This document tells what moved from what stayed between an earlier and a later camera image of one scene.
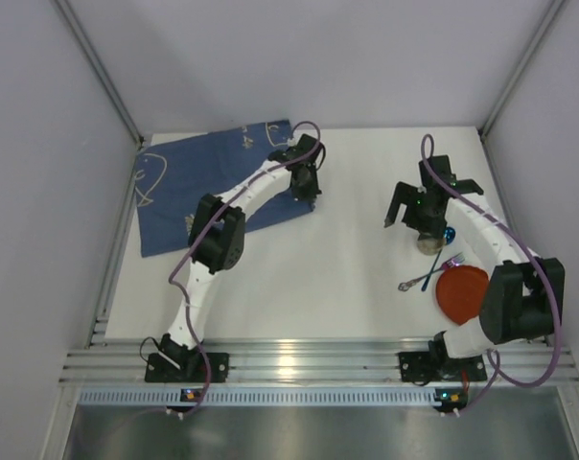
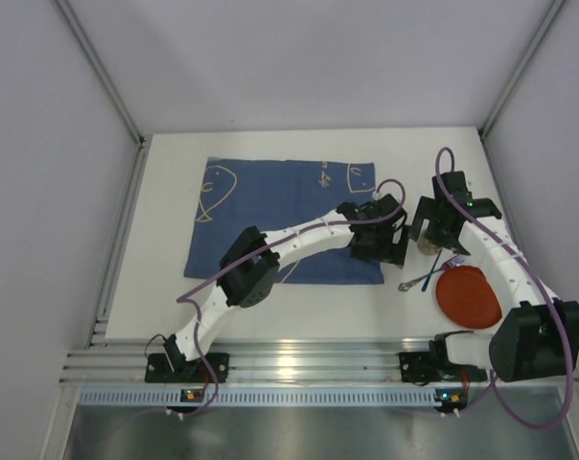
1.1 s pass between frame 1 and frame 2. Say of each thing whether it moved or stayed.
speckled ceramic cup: stayed
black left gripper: moved
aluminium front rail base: stayed
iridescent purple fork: stayed
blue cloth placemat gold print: moved
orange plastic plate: stayed
